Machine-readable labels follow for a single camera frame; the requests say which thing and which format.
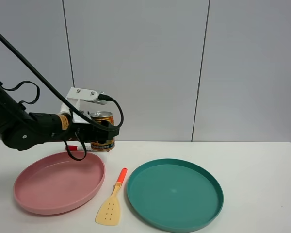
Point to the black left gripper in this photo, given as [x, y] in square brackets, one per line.
[88, 133]

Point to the gold beverage can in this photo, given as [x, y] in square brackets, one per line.
[103, 146]

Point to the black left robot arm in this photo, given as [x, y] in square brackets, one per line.
[21, 130]

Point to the red capped whiteboard marker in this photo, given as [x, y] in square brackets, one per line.
[78, 148]

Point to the pink round plate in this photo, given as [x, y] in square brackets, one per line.
[57, 184]

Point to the teal round plate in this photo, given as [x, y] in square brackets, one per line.
[174, 195]

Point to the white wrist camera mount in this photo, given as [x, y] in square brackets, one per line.
[82, 100]

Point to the yellow spatula orange handle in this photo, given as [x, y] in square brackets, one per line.
[109, 213]

